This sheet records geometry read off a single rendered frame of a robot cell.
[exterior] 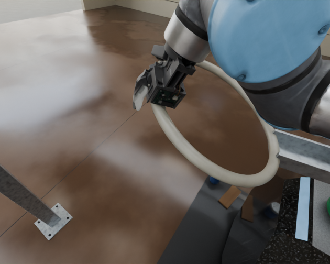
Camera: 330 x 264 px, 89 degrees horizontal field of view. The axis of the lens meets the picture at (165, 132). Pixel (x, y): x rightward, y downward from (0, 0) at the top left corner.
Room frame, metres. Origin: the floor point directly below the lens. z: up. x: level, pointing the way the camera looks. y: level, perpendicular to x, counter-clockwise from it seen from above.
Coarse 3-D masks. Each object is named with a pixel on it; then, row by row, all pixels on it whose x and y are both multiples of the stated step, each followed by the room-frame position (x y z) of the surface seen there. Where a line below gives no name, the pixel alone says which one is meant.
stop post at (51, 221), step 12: (0, 168) 0.35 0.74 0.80; (0, 180) 0.32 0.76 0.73; (12, 180) 0.34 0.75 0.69; (0, 192) 0.29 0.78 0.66; (12, 192) 0.31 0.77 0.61; (24, 192) 0.34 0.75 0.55; (24, 204) 0.30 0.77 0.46; (36, 204) 0.33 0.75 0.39; (36, 216) 0.29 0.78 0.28; (48, 216) 0.32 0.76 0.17; (60, 216) 0.37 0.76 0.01; (48, 228) 0.28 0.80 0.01; (60, 228) 0.29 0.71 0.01
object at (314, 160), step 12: (276, 132) 0.43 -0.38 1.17; (288, 144) 0.42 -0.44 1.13; (300, 144) 0.41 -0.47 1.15; (312, 144) 0.40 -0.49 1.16; (324, 144) 0.41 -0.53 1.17; (276, 156) 0.33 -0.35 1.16; (288, 156) 0.33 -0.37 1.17; (300, 156) 0.38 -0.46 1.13; (312, 156) 0.38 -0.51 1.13; (324, 156) 0.39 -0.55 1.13; (288, 168) 0.32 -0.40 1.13; (300, 168) 0.31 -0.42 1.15; (312, 168) 0.30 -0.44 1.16; (324, 168) 0.30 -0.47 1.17; (324, 180) 0.29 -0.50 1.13
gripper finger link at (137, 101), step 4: (140, 88) 0.35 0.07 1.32; (144, 88) 0.35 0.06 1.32; (148, 88) 0.35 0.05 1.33; (140, 92) 0.35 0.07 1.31; (144, 92) 0.34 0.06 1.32; (136, 96) 0.35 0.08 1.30; (140, 96) 0.34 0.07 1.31; (144, 96) 0.33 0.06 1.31; (136, 100) 0.35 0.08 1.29; (140, 100) 0.33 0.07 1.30; (136, 104) 0.34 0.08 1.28; (140, 104) 0.32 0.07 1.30; (136, 108) 0.32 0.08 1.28
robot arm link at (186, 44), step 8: (176, 16) 0.32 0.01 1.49; (168, 24) 0.34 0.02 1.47; (176, 24) 0.31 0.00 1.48; (168, 32) 0.32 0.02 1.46; (176, 32) 0.30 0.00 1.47; (184, 32) 0.30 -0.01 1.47; (192, 32) 0.29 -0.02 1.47; (168, 40) 0.31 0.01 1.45; (176, 40) 0.30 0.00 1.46; (184, 40) 0.29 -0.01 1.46; (192, 40) 0.29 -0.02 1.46; (200, 40) 0.29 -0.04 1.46; (176, 48) 0.30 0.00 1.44; (184, 48) 0.29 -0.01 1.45; (192, 48) 0.29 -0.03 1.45; (200, 48) 0.30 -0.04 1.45; (208, 48) 0.30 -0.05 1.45; (184, 56) 0.29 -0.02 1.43; (192, 56) 0.30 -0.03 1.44; (200, 56) 0.30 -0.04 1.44
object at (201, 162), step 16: (208, 64) 0.65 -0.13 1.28; (224, 80) 0.65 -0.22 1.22; (160, 112) 0.30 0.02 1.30; (256, 112) 0.54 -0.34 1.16; (176, 128) 0.27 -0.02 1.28; (272, 128) 0.46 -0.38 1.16; (176, 144) 0.24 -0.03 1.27; (272, 144) 0.39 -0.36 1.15; (192, 160) 0.22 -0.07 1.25; (208, 160) 0.22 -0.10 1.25; (272, 160) 0.32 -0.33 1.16; (224, 176) 0.20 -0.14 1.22; (240, 176) 0.21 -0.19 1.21; (256, 176) 0.23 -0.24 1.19; (272, 176) 0.26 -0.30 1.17
